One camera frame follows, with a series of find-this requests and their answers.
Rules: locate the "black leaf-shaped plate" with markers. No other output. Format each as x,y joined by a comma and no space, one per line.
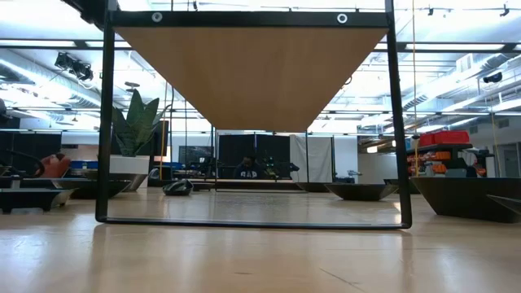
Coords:
361,192
311,187
91,189

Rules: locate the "black teardrop plate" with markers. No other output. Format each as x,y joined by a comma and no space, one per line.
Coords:
506,203
178,188

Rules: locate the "black wavy square plate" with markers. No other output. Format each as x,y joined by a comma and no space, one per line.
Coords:
390,186
468,199
132,182

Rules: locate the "black small square plate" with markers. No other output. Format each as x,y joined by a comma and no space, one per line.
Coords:
32,200

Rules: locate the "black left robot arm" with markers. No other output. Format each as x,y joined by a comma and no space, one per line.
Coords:
91,12

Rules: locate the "black partition panel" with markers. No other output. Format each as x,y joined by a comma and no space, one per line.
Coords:
268,150
24,142

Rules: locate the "person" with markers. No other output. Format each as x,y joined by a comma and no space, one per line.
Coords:
53,166
248,171

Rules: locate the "white hanging sheet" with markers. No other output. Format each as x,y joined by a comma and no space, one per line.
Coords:
311,158

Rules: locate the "dark monitor screen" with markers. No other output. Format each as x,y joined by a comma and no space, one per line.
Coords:
195,154

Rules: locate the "wooden sorting tray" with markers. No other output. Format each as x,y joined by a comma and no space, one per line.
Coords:
252,81

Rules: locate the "potted plant white pot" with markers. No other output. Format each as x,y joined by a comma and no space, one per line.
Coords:
136,126

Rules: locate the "small red storage bin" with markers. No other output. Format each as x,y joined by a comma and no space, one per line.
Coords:
426,140

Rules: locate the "blue storage bins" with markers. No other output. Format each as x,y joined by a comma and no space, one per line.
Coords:
83,164

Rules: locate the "large red storage bin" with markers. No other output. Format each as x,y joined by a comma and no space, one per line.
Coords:
451,137

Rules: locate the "black storage rack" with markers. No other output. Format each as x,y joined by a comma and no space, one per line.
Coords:
456,163

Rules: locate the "black ceiling spotlight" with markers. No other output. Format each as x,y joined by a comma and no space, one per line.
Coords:
73,67

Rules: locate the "black aluminium station frame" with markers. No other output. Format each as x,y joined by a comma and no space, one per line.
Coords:
252,185

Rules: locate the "black ceiling camera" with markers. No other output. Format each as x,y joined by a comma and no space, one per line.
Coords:
492,77

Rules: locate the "small white post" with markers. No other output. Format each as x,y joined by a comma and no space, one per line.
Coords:
15,181

